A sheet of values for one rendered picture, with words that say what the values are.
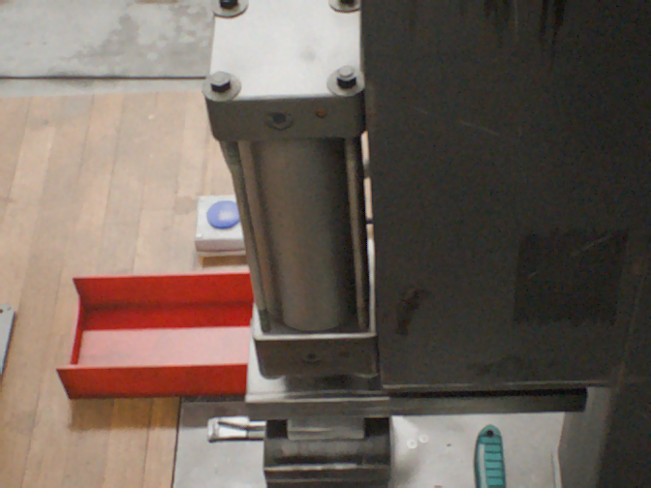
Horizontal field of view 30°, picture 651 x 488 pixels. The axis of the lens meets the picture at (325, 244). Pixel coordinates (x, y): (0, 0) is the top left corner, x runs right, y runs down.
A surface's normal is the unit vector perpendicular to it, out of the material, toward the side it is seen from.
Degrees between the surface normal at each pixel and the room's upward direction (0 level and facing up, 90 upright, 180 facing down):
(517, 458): 0
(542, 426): 0
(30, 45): 0
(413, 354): 90
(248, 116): 90
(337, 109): 90
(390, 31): 90
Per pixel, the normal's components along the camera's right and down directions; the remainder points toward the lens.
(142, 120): -0.07, -0.62
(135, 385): -0.01, 0.78
